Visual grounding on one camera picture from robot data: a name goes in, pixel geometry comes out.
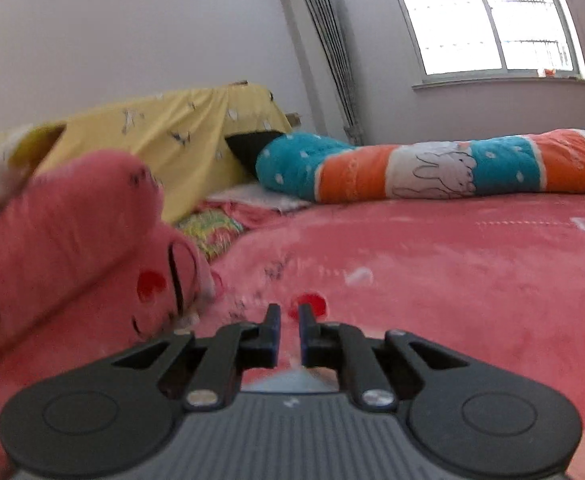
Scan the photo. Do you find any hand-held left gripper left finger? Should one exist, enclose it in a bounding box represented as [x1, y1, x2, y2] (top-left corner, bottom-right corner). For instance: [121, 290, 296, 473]
[110, 304, 280, 408]

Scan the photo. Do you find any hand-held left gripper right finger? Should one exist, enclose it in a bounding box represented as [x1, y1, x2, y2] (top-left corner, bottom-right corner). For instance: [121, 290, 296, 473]
[297, 302, 473, 408]

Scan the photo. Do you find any floral bed sheet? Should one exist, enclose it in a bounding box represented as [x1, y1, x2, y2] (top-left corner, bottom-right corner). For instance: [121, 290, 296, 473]
[177, 210, 246, 261]

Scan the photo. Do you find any striped rolled quilt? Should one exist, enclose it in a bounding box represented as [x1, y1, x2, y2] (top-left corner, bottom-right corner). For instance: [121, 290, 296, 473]
[255, 129, 585, 205]

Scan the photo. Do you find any black cushion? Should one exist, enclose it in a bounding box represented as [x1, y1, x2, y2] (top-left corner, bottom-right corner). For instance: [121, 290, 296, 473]
[226, 130, 286, 178]

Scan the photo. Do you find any yellow headboard cover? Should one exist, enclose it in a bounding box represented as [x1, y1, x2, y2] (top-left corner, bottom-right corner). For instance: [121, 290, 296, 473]
[0, 82, 293, 226]

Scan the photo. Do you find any pink folded quilt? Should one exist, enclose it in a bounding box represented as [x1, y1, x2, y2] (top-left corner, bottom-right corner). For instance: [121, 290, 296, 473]
[0, 152, 218, 371]

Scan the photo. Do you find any grey checked curtain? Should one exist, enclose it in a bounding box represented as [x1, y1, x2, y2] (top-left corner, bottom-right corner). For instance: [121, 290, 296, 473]
[287, 0, 368, 146]

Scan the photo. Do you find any window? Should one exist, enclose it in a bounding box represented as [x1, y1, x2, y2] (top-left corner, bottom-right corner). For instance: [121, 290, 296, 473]
[383, 0, 585, 91]

